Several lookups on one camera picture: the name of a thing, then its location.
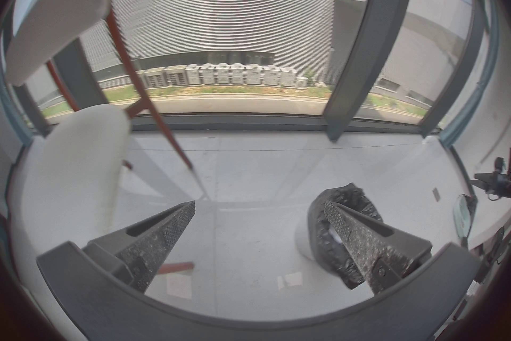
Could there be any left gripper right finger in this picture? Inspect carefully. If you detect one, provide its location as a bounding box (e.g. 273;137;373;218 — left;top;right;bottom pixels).
324;200;434;296

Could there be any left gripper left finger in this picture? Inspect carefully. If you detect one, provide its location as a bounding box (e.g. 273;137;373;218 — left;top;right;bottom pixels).
82;200;196;295

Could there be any black plastic bag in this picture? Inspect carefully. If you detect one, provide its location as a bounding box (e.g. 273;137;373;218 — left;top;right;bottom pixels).
306;182;385;290

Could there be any white chair with red legs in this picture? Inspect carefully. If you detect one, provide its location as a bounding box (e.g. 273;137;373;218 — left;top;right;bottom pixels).
5;0;209;316

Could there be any window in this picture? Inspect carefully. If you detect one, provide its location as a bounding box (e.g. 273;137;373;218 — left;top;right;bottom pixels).
0;0;500;143

